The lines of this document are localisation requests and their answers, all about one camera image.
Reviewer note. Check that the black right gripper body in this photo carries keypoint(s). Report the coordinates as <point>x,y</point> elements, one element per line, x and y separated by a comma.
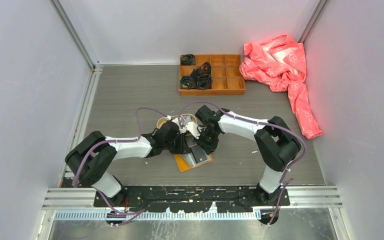
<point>207,139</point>

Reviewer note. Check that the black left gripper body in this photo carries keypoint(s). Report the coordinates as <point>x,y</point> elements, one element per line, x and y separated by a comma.
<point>176,145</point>

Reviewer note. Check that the dark credit card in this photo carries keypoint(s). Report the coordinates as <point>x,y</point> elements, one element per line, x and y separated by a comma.
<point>199,155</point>

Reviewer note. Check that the beige oval card tray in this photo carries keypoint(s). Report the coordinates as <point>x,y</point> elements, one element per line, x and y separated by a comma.
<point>162,120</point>

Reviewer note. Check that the orange leather card holder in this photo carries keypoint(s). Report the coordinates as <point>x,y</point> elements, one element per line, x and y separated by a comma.
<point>185,162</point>

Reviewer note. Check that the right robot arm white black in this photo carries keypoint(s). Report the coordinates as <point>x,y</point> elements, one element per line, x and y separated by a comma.
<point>277,145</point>

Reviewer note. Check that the dark rolled fabric bottom left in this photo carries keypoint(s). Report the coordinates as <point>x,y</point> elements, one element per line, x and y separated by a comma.
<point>186,83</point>

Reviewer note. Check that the dark rolled fabric bottom centre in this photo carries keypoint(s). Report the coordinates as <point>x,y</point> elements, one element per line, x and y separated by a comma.
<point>204,82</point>

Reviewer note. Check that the orange wooden compartment tray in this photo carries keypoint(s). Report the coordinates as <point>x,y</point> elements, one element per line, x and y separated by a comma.
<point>226,77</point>

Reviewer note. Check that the dark rolled fabric top left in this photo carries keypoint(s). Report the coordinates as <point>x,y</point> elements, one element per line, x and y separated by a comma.
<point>187,60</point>

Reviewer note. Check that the pink crumpled cloth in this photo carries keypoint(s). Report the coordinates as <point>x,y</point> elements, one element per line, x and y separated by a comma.
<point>280,63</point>

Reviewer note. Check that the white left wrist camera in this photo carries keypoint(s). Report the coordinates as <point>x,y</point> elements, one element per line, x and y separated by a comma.
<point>182,121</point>

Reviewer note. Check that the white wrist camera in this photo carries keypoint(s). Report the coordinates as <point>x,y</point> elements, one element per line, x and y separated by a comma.
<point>182,121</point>
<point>192,128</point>

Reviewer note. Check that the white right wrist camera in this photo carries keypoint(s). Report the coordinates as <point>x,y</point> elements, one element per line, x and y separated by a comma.
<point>192,128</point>

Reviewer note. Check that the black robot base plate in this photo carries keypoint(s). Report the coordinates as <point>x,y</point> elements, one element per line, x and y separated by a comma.
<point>196,199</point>

